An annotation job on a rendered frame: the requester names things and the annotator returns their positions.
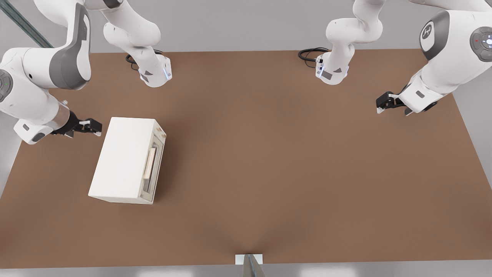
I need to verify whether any white oven body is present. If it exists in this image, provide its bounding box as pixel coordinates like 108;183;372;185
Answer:
88;117;166;205

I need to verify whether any white oven door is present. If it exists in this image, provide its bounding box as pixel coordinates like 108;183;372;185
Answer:
140;120;166;205

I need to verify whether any pale oven door handle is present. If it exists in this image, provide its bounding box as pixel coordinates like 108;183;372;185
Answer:
143;147;157;180

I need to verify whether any black cable loop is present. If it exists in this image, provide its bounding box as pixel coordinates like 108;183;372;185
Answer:
126;49;164;72
298;47;331;70

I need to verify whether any silver frame post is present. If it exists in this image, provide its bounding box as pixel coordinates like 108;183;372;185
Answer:
235;254;266;277
0;0;54;49

